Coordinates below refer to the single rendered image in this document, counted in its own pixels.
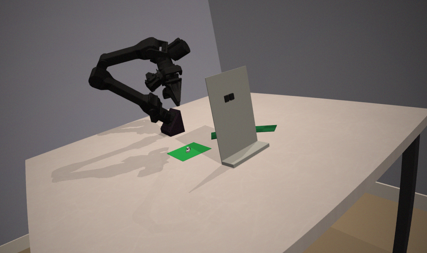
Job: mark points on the grey panel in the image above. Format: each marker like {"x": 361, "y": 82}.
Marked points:
{"x": 232, "y": 112}

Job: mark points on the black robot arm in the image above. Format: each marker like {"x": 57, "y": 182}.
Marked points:
{"x": 101, "y": 79}

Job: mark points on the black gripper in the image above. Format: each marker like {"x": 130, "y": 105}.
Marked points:
{"x": 172, "y": 81}

